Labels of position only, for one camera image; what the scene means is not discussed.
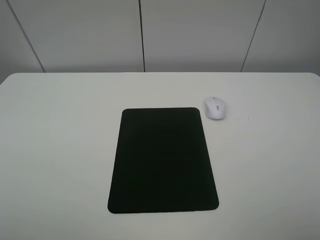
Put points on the black rectangular mouse pad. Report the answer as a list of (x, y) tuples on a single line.
[(162, 163)]

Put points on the white wireless computer mouse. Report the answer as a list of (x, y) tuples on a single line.
[(215, 108)]

